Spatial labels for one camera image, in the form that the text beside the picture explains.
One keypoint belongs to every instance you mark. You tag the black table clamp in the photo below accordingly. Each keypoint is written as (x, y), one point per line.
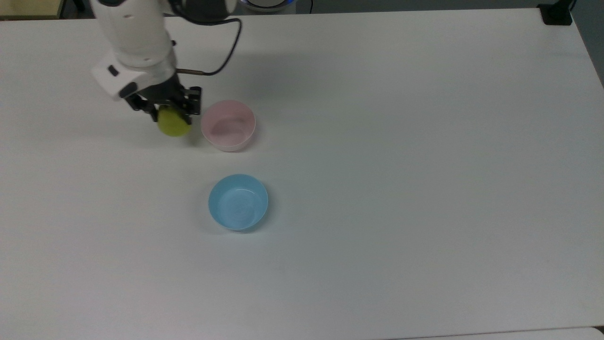
(557, 13)

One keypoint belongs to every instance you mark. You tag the green pear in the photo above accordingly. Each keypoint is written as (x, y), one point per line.
(173, 123)

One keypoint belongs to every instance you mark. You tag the wooden furniture piece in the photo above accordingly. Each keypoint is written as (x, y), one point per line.
(29, 7)

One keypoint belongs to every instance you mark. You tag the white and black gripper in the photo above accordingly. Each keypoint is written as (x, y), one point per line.
(130, 78)

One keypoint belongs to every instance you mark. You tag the pink plastic bowl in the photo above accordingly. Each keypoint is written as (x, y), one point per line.
(228, 125)

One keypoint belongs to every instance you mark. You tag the blue plastic bowl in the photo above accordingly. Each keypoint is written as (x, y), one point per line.
(238, 202)

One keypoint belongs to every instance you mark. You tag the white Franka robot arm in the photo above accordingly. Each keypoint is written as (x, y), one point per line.
(134, 33)

